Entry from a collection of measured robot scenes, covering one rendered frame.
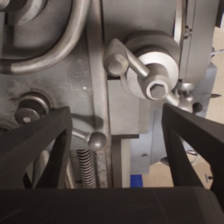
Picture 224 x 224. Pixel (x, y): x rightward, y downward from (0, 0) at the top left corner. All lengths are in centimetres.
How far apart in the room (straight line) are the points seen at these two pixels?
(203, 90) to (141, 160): 35
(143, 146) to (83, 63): 51
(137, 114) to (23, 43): 23
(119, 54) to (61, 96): 22
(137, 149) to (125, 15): 57
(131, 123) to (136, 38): 17
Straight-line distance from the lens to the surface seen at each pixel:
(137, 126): 40
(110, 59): 18
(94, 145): 34
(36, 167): 48
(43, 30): 34
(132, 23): 32
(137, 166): 87
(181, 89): 60
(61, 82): 37
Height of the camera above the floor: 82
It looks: 2 degrees down
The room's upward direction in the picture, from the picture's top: 88 degrees clockwise
